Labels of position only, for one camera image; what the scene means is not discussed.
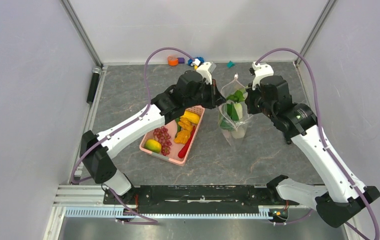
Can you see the orange toy ginger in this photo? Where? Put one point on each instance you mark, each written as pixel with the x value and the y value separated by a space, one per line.
pixel 184 130

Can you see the purple toy block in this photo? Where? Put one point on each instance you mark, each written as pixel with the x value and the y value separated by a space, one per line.
pixel 181 60

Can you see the yellow toy squash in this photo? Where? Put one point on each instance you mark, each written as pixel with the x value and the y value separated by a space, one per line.
pixel 192 117

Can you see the clear dotted zip top bag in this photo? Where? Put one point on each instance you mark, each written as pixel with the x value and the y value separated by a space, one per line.
pixel 228 89

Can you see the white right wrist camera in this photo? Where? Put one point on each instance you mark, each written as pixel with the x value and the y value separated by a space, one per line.
pixel 260 71

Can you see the yellow green toy mango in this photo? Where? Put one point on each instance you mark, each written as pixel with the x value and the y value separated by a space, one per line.
pixel 153 145

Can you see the blue toy car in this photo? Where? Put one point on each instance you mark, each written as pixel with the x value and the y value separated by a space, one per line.
pixel 195 62

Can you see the green toy bok choy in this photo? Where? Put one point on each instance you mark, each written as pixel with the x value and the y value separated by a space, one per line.
pixel 225 121

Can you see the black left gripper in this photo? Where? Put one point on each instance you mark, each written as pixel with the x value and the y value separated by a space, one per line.
pixel 215 96

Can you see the pink perforated plastic basket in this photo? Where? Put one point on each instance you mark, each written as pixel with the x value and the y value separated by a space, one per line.
pixel 176 147

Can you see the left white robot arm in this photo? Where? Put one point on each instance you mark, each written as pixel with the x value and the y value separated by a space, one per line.
pixel 99 149

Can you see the teal toy triangle block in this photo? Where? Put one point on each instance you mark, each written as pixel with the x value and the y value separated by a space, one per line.
pixel 230 64

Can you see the black silver microphone on rail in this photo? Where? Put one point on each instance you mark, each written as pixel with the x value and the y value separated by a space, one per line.
pixel 96 72

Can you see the orange toy block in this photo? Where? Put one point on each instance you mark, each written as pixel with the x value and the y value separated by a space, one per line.
pixel 172 61

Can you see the red toy grapes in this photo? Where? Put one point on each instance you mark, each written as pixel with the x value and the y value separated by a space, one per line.
pixel 164 138

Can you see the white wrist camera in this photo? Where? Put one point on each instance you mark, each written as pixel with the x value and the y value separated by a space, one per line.
pixel 260 71
pixel 205 70

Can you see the red toy chili pepper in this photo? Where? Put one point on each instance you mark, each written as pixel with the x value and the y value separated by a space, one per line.
pixel 184 150

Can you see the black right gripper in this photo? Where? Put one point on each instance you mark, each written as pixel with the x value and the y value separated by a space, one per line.
pixel 251 108

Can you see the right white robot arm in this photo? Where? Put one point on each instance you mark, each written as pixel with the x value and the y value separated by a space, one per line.
pixel 343 195

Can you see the white toy eggplant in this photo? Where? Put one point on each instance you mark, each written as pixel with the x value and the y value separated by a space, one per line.
pixel 237 117

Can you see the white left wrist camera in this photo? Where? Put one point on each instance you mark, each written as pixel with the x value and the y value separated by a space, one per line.
pixel 205 70

